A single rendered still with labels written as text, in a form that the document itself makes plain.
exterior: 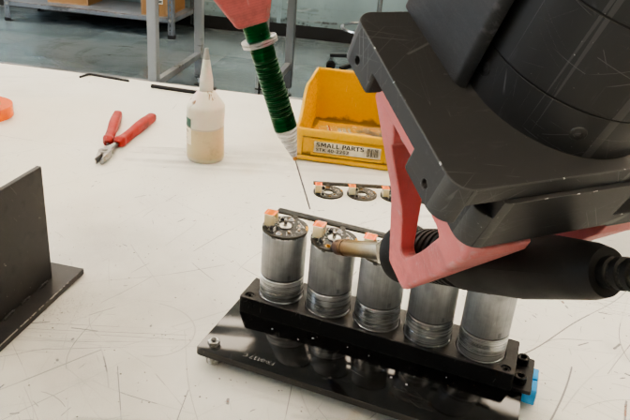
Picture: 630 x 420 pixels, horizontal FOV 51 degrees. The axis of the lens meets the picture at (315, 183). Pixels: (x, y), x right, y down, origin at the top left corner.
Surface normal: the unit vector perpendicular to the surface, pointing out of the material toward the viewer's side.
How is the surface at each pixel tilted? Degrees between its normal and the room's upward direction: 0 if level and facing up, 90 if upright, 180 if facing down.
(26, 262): 90
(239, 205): 0
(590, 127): 114
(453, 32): 90
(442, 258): 109
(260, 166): 0
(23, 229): 90
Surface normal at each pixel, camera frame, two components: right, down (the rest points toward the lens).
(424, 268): -0.94, 0.22
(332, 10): -0.16, 0.39
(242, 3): 0.22, 0.55
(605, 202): 0.33, 0.77
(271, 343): 0.07, -0.91
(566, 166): 0.25, -0.62
